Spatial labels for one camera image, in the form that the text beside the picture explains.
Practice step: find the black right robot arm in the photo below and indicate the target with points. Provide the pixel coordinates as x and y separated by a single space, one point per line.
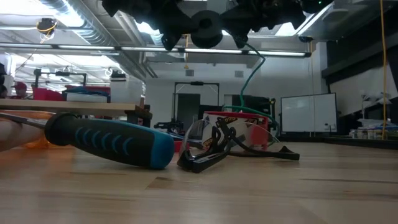
314 4

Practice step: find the red and white tape package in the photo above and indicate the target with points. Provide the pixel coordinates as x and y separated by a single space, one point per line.
258 133

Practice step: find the blue cloth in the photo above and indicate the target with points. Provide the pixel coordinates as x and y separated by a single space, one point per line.
87 91

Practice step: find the wooden workbench with grey frame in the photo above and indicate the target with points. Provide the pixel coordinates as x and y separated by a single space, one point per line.
62 107

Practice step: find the black overhead light bar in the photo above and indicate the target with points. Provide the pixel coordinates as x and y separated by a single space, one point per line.
155 49

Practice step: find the whiteboard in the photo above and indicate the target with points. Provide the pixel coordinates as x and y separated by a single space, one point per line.
308 112

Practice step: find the white folded stack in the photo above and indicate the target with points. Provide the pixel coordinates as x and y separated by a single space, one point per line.
87 98

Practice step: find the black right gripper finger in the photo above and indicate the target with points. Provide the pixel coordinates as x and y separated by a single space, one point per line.
239 34

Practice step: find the red bin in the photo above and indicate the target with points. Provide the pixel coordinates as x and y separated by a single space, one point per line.
46 93

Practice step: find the black-framed clear safety glasses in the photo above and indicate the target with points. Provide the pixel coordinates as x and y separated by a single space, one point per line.
202 161

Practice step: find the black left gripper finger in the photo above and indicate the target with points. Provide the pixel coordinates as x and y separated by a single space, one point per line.
171 34

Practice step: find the black metal gantry frame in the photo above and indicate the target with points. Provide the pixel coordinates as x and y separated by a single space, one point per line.
196 83

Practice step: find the person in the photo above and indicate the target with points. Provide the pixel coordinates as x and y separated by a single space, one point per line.
20 90
2 84

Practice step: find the cluttered desk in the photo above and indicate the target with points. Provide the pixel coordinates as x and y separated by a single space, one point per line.
373 130

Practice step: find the black monitor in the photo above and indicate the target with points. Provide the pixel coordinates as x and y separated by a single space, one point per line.
258 104

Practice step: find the clear plastic bins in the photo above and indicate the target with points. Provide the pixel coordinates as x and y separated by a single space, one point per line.
127 90

